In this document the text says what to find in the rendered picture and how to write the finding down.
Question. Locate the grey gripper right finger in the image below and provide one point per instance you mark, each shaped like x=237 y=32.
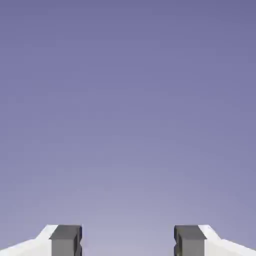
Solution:
x=192 y=242

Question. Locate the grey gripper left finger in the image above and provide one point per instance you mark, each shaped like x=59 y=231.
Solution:
x=64 y=242

